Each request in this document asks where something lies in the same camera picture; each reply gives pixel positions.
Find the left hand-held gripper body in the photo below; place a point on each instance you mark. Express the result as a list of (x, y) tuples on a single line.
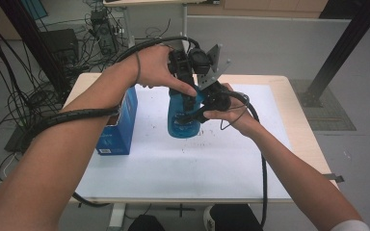
[(186, 62)]

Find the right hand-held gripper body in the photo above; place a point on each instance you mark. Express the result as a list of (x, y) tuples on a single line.
[(216, 97)]

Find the blue detergent bottle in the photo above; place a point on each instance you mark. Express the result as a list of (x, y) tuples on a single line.
[(176, 106)]

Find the blue cardboard box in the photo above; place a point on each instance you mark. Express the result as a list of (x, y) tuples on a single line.
[(122, 128)]

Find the person's right hand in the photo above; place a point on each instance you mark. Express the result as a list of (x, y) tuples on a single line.
[(241, 118)]

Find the person's left hand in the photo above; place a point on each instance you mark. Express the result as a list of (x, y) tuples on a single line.
[(154, 67)]

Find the white background desk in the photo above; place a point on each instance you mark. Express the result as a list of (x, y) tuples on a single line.
[(126, 29)]

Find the wooden cabinet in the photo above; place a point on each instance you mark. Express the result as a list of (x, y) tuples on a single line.
[(253, 8)]

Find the computer tower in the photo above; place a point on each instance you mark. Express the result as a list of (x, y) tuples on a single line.
[(104, 32)]

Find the person's white shoe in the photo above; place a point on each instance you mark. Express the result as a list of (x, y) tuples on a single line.
[(208, 219)]

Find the person's right black trouser leg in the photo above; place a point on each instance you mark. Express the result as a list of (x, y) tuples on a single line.
[(234, 218)]

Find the person's black trouser leg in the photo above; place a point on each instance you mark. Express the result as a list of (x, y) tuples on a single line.
[(234, 218), (146, 224)]

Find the person's left black trouser leg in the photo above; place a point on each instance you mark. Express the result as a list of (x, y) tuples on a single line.
[(146, 224)]

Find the white table leg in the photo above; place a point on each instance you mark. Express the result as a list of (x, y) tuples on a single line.
[(117, 216)]

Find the black equipment box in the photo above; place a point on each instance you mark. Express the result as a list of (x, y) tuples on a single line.
[(61, 45)]

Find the black metal stand with base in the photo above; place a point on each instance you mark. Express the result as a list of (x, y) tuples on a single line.
[(343, 45)]

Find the black tape strip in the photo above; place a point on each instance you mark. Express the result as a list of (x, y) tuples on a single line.
[(332, 177)]

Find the black metal stand pole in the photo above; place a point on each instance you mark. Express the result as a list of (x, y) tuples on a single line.
[(29, 41)]

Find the teal panel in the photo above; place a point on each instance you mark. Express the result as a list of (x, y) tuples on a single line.
[(33, 8)]

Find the person's white right sleeve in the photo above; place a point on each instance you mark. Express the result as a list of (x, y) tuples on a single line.
[(350, 226)]

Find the black stand base plate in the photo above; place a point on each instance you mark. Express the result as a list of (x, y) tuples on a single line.
[(13, 141)]

